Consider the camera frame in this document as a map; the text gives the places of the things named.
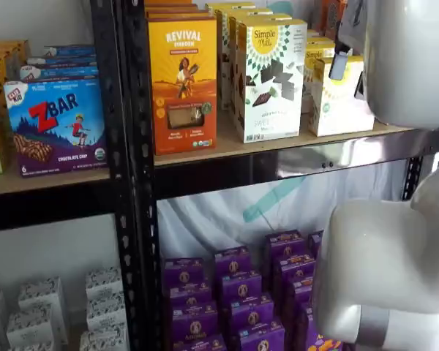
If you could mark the wooden shelf board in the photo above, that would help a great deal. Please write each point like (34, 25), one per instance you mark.
(58, 183)
(227, 142)

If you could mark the black metal shelf rack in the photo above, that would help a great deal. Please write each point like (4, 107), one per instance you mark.
(205, 179)
(51, 208)

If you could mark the white sheet with teal stripe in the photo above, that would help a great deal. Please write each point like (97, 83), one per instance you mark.
(212, 219)

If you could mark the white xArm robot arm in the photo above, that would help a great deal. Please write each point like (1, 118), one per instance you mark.
(406, 55)

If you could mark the purple Annie's box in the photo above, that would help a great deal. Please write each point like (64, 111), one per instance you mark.
(232, 261)
(294, 267)
(194, 321)
(283, 243)
(250, 312)
(300, 290)
(199, 343)
(241, 289)
(183, 272)
(323, 343)
(190, 296)
(315, 243)
(306, 318)
(261, 338)

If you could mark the tall white Sweet Thins box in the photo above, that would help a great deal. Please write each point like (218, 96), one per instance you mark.
(225, 55)
(274, 80)
(230, 5)
(233, 66)

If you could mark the blue purple ZBar box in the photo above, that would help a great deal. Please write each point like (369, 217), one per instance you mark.
(64, 61)
(71, 50)
(55, 128)
(58, 72)

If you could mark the orange Revival Einkorn box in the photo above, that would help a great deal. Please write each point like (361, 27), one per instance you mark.
(183, 84)
(179, 15)
(175, 8)
(168, 2)

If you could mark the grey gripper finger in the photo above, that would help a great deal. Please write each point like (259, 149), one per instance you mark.
(361, 87)
(339, 67)

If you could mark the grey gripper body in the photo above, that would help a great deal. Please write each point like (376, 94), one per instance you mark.
(355, 25)

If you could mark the small white yellow cracker box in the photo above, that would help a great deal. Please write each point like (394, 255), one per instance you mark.
(320, 42)
(314, 62)
(336, 109)
(312, 33)

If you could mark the orange patterned box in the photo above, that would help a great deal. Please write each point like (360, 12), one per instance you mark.
(333, 16)

